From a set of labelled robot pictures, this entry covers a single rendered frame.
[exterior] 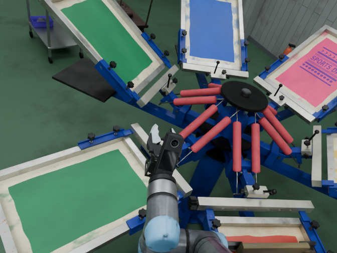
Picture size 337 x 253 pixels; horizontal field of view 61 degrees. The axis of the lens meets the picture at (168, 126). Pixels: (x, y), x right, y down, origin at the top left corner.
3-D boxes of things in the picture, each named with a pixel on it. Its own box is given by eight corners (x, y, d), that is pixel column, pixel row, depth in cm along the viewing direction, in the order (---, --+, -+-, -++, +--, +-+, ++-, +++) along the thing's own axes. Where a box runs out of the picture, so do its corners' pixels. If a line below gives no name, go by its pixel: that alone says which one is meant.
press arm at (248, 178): (258, 203, 159) (262, 198, 156) (248, 203, 158) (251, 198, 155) (248, 178, 172) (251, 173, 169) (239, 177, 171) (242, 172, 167)
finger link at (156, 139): (142, 134, 88) (146, 157, 82) (147, 120, 84) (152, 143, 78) (151, 135, 89) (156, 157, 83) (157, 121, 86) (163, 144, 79)
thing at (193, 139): (296, 187, 184) (305, 175, 176) (178, 181, 167) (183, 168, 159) (255, 107, 243) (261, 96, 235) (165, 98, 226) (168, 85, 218)
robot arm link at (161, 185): (152, 188, 65) (184, 195, 67) (152, 173, 69) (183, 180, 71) (142, 206, 70) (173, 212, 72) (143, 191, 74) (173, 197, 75)
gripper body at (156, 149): (144, 159, 83) (142, 194, 74) (153, 139, 78) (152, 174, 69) (168, 165, 85) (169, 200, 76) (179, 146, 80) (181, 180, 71)
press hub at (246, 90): (215, 228, 255) (288, 114, 167) (172, 228, 246) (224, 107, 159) (206, 191, 284) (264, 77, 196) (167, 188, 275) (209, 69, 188)
